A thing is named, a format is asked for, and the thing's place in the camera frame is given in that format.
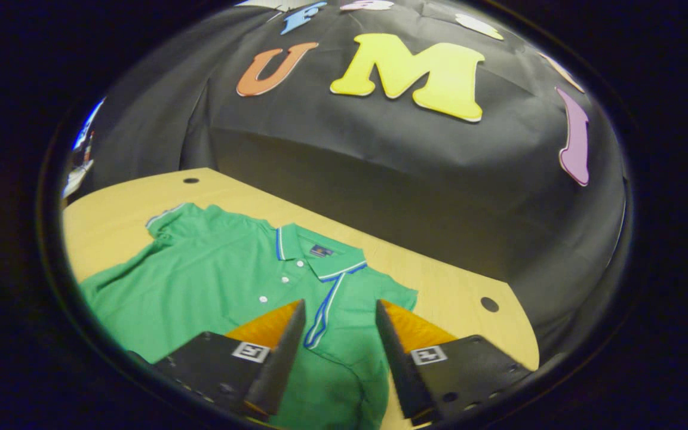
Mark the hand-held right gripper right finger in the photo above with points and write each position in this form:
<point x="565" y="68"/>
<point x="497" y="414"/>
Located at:
<point x="398" y="364"/>

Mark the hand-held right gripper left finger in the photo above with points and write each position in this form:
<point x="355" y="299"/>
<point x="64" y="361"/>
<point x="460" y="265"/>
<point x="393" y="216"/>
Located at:
<point x="281" y="364"/>

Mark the green T-shirt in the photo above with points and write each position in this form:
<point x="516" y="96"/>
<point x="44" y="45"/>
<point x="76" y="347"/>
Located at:
<point x="218" y="280"/>

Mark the black backdrop cloth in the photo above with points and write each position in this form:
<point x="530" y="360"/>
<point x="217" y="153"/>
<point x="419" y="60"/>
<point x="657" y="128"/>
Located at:
<point x="380" y="179"/>

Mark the white side desk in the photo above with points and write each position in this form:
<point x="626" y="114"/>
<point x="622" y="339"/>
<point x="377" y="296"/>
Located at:
<point x="75" y="179"/>

